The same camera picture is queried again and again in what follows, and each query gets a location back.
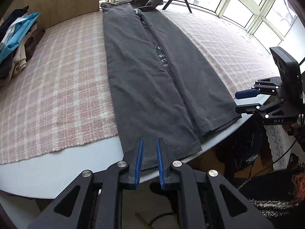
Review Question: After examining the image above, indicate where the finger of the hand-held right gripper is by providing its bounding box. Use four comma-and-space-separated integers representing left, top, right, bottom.
235, 76, 283, 100
235, 97, 285, 120

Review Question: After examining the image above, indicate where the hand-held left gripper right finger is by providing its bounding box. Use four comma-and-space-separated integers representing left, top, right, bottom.
156, 137, 275, 229

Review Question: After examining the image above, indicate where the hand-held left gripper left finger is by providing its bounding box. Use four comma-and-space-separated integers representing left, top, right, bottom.
27, 137, 143, 229

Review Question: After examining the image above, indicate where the grey t-shirt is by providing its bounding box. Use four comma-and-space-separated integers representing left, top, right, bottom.
100, 0, 242, 172

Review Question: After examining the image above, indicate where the white lace cloth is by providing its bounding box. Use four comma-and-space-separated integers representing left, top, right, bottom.
264, 124, 292, 170

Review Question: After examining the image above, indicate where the person's torso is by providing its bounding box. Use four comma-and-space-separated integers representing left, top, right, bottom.
235, 166, 305, 229

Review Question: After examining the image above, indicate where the pink plaid blanket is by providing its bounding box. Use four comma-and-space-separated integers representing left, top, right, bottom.
0, 3, 279, 165

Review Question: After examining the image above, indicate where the beige folded garment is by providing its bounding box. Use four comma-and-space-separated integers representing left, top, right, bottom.
8, 40, 28, 75

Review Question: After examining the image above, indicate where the brown folded garment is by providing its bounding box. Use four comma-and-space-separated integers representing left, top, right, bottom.
24, 27, 46, 60

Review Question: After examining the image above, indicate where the dark grey folded garment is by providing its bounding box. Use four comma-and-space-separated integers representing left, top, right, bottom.
0, 60, 12, 81

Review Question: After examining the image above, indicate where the light blue folded garment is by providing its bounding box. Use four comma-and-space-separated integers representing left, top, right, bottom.
0, 12, 41, 61

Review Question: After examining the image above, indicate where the wooden board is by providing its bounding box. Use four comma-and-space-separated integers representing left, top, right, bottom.
7, 0, 100, 30

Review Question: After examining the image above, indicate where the white folded garment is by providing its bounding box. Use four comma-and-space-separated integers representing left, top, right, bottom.
3, 17, 28, 43

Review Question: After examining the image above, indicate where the navy folded garment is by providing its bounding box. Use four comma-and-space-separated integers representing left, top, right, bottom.
0, 5, 29, 37

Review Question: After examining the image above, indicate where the white window frame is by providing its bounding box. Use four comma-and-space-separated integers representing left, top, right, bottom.
99, 0, 305, 60

